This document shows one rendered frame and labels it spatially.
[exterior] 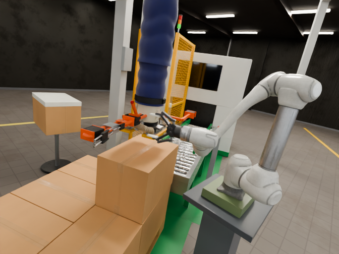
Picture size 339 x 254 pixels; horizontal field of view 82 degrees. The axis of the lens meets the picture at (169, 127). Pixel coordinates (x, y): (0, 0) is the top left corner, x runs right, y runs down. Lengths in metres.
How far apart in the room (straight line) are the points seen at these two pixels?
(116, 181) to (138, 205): 0.22
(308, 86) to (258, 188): 0.60
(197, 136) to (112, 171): 0.65
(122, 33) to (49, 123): 1.43
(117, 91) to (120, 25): 0.85
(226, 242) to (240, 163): 0.57
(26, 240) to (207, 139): 1.16
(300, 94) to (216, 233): 1.07
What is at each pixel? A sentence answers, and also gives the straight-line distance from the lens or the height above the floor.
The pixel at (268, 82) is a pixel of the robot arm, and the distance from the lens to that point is 1.31.
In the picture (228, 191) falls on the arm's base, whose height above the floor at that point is 0.84.
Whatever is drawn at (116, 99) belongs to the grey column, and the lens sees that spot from 2.88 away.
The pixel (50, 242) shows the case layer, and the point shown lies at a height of 0.54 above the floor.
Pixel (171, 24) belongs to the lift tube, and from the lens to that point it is 1.40.
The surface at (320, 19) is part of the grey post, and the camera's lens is 4.78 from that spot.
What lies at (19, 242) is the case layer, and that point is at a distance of 1.51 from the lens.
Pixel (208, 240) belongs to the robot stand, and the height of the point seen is 0.41.
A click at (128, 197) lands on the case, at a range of 1.44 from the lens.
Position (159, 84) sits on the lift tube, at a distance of 1.38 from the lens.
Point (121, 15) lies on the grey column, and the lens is 2.90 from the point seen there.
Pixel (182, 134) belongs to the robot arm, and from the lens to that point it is 1.11.
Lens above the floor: 1.58
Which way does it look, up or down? 16 degrees down
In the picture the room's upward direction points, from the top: 9 degrees clockwise
